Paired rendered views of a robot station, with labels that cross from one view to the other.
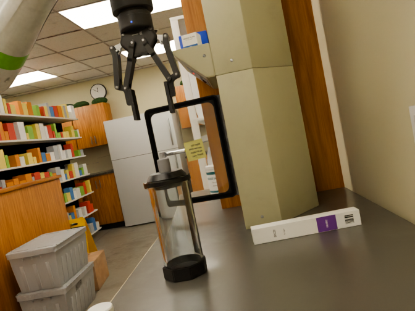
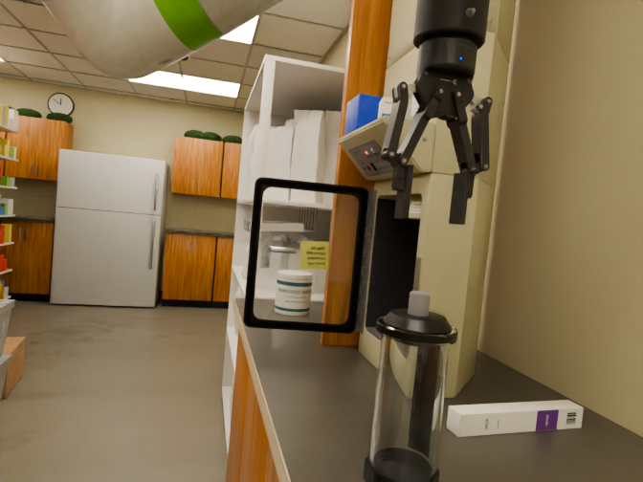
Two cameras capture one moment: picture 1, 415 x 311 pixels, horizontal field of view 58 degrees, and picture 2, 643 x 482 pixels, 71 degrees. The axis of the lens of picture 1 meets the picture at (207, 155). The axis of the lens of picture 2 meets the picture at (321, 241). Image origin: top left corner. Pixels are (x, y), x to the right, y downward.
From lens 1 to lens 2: 0.55 m
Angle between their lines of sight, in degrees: 20
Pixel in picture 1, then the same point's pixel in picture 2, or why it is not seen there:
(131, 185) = (76, 248)
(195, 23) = (361, 81)
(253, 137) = (453, 273)
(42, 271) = not seen: outside the picture
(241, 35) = not seen: hidden behind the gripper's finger
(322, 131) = not seen: hidden behind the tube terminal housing
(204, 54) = (425, 137)
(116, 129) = (77, 165)
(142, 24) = (471, 71)
